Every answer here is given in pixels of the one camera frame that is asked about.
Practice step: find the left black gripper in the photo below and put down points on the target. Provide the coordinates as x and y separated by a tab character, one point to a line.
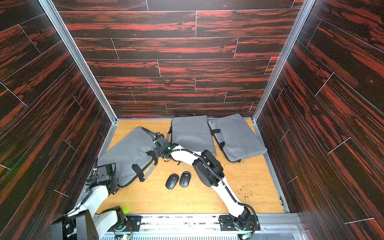
116	175

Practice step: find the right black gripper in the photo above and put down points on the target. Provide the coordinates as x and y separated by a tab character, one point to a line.
160	141

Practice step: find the grey laptop bag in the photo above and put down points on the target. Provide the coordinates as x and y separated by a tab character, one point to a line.
235	138
135	156
192	133

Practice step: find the black computer mouse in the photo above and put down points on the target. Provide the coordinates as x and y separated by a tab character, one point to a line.
185	179
172	181

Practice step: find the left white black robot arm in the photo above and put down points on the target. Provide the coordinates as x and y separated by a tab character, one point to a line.
79	223

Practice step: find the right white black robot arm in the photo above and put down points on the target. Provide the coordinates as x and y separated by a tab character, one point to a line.
211	173

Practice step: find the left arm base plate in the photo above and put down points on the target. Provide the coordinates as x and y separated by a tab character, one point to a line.
132	223

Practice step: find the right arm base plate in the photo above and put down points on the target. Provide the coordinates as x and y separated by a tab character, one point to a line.
230	223

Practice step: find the aluminium front rail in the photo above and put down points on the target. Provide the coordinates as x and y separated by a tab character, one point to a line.
207	227

